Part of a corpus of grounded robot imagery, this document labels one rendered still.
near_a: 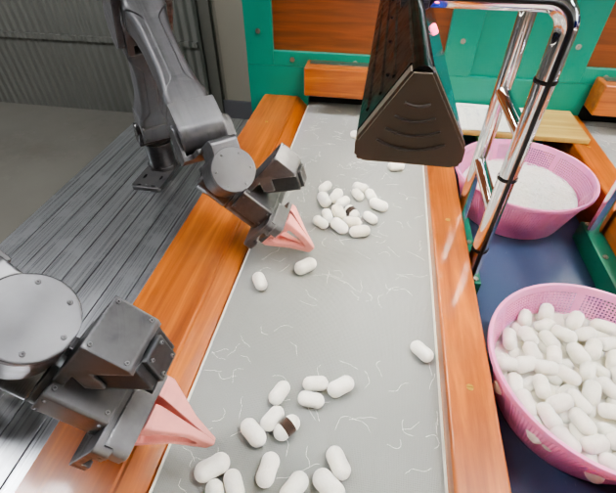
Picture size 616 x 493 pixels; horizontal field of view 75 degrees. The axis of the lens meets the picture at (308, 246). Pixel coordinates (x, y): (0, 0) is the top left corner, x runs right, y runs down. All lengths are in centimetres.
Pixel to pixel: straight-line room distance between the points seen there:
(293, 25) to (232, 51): 163
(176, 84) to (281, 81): 56
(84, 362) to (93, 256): 57
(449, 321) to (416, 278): 11
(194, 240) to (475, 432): 48
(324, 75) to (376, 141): 76
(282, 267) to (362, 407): 25
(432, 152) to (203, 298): 39
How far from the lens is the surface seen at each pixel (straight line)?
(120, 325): 30
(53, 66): 335
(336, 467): 47
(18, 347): 30
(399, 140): 31
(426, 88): 30
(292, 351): 55
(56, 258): 90
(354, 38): 111
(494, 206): 63
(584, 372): 64
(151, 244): 85
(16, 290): 31
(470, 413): 51
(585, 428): 59
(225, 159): 52
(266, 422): 49
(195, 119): 60
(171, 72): 64
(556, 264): 87
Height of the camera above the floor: 120
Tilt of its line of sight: 43 degrees down
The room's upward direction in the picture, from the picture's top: straight up
